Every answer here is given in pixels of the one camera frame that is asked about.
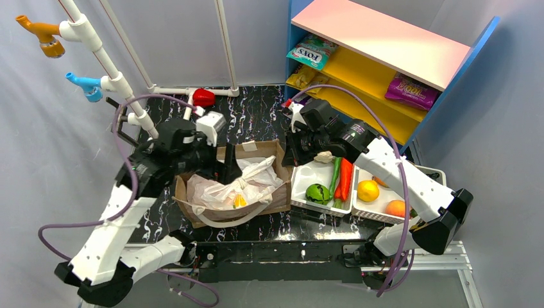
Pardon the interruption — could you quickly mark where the brown paper bag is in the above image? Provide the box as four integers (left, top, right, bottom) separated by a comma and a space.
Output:
173, 139, 293, 228

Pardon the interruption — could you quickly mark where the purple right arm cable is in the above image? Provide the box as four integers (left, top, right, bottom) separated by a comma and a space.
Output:
291, 84, 415, 298

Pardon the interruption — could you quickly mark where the yellow pear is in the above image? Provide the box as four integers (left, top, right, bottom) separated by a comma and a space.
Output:
233, 194, 247, 209

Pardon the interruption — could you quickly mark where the orange peach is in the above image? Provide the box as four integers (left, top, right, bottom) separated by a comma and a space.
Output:
385, 200, 406, 218

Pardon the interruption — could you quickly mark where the red pepper toy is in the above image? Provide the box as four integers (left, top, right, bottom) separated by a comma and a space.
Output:
192, 88, 216, 108

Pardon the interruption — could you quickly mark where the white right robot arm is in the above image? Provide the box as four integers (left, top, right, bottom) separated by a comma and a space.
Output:
282, 99, 473, 256

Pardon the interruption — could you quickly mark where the orange carrot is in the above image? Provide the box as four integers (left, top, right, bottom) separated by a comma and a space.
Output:
334, 158, 353, 201

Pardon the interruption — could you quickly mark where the white plastic grocery bag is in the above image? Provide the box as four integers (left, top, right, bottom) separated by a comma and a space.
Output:
186, 155, 284, 213

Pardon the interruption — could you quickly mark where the purple snack bag right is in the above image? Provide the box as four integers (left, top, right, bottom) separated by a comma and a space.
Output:
384, 73, 441, 111

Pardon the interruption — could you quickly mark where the red green mango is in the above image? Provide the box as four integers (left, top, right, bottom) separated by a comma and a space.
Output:
373, 176, 389, 188

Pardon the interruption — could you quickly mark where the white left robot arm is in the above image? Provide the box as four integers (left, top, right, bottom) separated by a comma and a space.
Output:
55, 112, 242, 307

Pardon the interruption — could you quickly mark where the green Fox's candy bag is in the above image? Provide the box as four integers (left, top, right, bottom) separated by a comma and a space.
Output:
286, 33, 338, 71

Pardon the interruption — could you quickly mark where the white fruit basket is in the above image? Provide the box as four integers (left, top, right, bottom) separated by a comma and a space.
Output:
352, 163, 447, 225

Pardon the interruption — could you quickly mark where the orange pipe hook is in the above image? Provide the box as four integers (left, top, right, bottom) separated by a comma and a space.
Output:
15, 15, 65, 58

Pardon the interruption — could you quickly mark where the green watermelon toy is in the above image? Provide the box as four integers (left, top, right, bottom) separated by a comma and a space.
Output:
305, 184, 330, 205

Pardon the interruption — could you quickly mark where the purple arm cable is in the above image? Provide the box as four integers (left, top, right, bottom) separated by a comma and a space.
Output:
37, 94, 219, 308
291, 84, 415, 298

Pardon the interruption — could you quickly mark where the white pvc pipe rack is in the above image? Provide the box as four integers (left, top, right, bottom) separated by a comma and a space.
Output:
47, 1, 239, 133

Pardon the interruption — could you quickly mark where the aluminium base frame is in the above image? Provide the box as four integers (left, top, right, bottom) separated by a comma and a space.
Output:
80, 237, 483, 308

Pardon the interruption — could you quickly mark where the white cauliflower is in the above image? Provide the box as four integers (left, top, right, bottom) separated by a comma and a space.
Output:
314, 151, 336, 164

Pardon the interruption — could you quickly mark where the white vegetable basket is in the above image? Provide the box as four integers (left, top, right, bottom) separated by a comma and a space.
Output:
291, 161, 352, 218

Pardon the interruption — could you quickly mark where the dark metal hook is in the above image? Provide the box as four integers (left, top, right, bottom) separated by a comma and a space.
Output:
105, 96, 138, 147

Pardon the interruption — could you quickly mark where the yellow snack packet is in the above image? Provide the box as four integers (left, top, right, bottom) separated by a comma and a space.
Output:
286, 64, 329, 89

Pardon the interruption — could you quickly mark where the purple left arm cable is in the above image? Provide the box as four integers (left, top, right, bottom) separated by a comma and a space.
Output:
37, 94, 219, 308

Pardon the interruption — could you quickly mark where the green chili pepper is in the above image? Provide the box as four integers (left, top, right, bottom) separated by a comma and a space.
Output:
329, 157, 342, 200

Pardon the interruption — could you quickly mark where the yellow lemon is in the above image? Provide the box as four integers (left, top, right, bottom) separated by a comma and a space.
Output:
357, 180, 380, 202

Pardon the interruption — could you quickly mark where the blue pipe hook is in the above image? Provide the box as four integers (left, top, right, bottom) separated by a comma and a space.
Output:
65, 72, 103, 103

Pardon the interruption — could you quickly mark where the colourful wooden shelf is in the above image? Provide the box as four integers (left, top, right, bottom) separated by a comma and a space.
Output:
287, 1, 500, 149

